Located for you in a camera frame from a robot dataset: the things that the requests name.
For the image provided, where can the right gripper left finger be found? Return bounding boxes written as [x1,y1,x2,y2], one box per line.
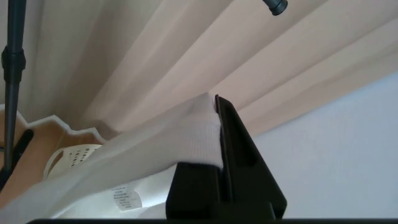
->
[165,161,223,219]

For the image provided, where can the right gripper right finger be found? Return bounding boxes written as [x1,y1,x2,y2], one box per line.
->
[214,95,288,219]

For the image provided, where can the white printed T-shirt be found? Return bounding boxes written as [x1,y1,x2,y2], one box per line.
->
[0,91,225,220]

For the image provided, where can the white laundry basket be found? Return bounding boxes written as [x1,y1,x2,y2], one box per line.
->
[43,143,103,180]

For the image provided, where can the black clothes rack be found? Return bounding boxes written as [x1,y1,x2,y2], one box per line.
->
[0,0,289,191]

